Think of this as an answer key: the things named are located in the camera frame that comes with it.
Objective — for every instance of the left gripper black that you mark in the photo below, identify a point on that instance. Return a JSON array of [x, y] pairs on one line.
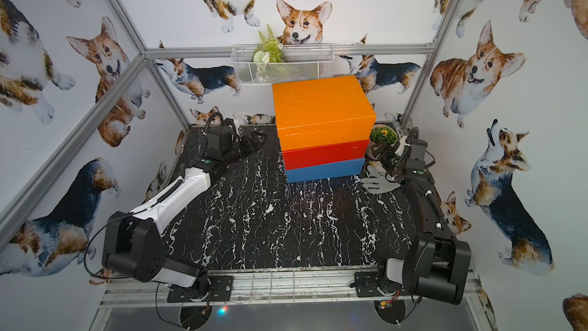
[[246, 140]]

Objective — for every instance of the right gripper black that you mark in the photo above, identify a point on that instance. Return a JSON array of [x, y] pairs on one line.
[[386, 157]]

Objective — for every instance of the red shoebox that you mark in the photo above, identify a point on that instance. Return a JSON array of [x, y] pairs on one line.
[[320, 155]]

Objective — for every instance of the orange shoebox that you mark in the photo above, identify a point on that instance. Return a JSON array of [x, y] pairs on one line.
[[322, 112]]

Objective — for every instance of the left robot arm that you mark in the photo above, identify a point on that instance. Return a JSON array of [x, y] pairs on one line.
[[133, 244]]

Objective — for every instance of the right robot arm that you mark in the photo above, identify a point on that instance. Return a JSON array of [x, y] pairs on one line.
[[437, 262]]

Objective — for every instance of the potted green plant with flower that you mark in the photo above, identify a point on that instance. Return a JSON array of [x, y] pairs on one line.
[[383, 137]]

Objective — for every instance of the grey work glove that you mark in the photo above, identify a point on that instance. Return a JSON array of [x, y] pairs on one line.
[[377, 184]]

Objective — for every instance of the blue shoebox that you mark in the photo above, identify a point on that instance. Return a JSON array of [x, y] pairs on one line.
[[351, 167]]

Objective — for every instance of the artificial fern with white flower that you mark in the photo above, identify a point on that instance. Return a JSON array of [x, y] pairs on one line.
[[269, 51]]

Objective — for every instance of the white wire mesh basket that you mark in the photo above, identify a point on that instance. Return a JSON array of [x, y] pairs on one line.
[[297, 63]]

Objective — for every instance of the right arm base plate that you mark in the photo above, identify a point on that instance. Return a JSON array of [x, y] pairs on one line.
[[366, 285]]

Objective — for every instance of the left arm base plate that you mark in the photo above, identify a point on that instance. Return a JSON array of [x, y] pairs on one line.
[[209, 289]]

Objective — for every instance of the aluminium front rail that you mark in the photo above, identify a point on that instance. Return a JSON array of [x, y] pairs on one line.
[[275, 286]]

